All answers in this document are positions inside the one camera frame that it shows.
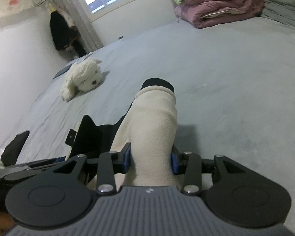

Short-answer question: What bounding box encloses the grey bed sheet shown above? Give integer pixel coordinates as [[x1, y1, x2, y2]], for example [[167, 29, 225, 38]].
[[3, 17, 295, 233]]

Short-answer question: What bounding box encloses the folded black garment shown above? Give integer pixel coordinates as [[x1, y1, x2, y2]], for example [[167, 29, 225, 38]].
[[1, 131, 30, 167]]

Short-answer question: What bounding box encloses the beige bear raglan shirt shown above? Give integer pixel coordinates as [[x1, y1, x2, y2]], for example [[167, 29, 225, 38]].
[[68, 78, 180, 187]]

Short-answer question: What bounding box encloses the pink rolled quilt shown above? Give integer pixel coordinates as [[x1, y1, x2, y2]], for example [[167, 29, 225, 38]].
[[174, 0, 264, 29]]

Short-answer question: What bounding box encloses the dark jacket on rack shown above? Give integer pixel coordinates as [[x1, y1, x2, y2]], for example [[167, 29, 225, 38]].
[[50, 11, 87, 57]]

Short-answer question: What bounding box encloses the left grey curtain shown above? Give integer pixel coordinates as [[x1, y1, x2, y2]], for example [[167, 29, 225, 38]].
[[48, 0, 104, 51]]

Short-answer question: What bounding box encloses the dark tablet on bed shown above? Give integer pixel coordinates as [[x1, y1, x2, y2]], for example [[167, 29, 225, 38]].
[[53, 65, 71, 79]]

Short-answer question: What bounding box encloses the white plush dog toy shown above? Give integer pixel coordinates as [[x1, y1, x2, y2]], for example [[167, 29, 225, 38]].
[[60, 57, 103, 102]]

